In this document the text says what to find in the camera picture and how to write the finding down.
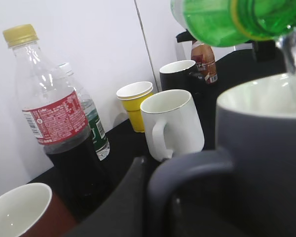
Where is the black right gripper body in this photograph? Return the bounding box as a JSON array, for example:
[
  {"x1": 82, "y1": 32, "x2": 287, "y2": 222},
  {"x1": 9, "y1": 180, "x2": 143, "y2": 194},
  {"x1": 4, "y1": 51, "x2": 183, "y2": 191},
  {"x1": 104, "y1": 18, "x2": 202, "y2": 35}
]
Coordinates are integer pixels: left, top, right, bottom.
[{"x1": 176, "y1": 31, "x2": 283, "y2": 62}]

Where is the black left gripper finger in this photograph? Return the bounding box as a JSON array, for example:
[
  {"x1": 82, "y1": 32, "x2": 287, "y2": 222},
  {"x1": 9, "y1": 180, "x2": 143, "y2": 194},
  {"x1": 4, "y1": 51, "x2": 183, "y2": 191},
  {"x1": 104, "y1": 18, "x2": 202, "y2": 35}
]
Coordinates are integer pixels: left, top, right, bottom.
[{"x1": 66, "y1": 156, "x2": 163, "y2": 237}]

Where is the green soda bottle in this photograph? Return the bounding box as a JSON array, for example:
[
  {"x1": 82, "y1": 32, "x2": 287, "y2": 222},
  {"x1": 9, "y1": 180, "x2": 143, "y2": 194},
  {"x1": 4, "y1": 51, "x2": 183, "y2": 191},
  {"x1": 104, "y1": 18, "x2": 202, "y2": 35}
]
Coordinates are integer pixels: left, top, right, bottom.
[{"x1": 170, "y1": 0, "x2": 296, "y2": 47}]

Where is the grey ceramic mug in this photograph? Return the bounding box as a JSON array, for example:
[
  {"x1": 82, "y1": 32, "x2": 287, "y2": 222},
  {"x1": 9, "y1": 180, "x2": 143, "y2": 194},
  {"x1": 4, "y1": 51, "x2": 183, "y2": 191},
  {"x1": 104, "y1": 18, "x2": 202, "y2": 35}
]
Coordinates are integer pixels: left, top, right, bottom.
[{"x1": 148, "y1": 74, "x2": 296, "y2": 237}]

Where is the yellow paper cup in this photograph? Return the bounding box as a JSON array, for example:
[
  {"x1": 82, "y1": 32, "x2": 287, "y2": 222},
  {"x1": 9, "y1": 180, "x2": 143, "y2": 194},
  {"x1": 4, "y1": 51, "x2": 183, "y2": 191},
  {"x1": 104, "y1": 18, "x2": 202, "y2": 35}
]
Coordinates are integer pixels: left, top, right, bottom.
[{"x1": 116, "y1": 81, "x2": 153, "y2": 133}]

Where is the brown coffee drink bottle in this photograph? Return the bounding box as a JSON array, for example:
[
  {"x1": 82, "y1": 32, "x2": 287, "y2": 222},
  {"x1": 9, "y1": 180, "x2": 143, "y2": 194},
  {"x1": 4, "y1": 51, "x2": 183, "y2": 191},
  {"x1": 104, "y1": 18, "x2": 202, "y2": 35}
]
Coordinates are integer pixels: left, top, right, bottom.
[{"x1": 191, "y1": 40, "x2": 218, "y2": 84}]

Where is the clear water bottle green label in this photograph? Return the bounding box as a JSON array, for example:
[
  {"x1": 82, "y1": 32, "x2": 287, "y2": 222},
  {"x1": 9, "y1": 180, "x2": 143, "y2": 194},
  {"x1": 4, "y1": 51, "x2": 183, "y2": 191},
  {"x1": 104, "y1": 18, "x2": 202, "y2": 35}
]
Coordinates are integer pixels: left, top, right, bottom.
[{"x1": 59, "y1": 62, "x2": 110, "y2": 160}]

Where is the black ceramic mug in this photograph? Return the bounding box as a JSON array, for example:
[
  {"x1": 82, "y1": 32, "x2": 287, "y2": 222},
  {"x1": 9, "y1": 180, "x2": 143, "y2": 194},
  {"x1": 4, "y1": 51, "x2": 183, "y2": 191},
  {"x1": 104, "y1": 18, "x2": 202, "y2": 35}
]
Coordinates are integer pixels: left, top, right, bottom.
[{"x1": 159, "y1": 60, "x2": 206, "y2": 94}]

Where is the dark red ceramic mug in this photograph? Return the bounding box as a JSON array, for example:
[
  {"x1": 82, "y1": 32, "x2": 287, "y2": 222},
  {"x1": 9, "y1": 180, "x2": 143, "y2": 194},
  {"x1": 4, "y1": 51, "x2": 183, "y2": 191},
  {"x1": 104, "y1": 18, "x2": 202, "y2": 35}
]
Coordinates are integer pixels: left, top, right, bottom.
[{"x1": 0, "y1": 183, "x2": 77, "y2": 237}]

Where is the white ceramic mug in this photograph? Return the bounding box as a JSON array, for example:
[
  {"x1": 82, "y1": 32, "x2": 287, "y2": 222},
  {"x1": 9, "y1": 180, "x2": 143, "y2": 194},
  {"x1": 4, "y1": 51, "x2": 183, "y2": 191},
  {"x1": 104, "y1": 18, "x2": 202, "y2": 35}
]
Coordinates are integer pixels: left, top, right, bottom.
[{"x1": 140, "y1": 89, "x2": 205, "y2": 162}]

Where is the cola bottle red label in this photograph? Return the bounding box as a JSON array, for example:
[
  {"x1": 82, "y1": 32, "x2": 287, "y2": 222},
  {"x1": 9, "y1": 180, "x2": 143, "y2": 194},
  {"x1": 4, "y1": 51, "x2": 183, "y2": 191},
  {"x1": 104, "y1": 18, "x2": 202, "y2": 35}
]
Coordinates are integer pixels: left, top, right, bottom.
[{"x1": 3, "y1": 24, "x2": 113, "y2": 216}]

